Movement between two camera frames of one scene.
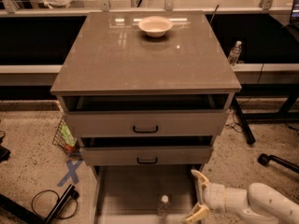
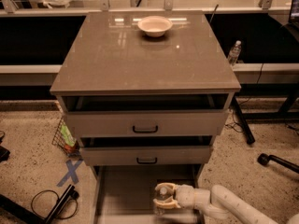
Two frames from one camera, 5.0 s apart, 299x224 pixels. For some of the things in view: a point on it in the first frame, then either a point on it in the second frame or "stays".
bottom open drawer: (130, 194) stays
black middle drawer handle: (147, 162) stays
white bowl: (155, 26) stays
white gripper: (214, 197) → (186, 195)
